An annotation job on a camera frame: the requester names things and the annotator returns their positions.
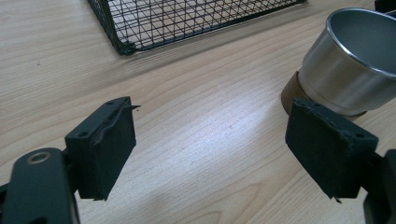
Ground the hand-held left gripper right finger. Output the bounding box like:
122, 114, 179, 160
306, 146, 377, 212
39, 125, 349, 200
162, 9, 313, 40
284, 97, 380, 204

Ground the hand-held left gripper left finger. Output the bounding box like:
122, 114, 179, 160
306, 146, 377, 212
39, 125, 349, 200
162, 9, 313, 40
64, 95, 141, 202

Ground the round wooden coaster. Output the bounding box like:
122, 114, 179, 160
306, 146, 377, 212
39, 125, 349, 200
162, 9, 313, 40
280, 71, 368, 122

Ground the stainless steel cup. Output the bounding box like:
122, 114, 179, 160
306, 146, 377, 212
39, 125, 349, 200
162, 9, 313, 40
297, 7, 396, 118

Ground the dark object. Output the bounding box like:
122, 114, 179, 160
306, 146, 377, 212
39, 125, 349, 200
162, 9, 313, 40
374, 0, 396, 15

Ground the black wire mesh basket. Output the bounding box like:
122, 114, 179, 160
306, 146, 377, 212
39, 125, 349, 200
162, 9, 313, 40
87, 0, 307, 56

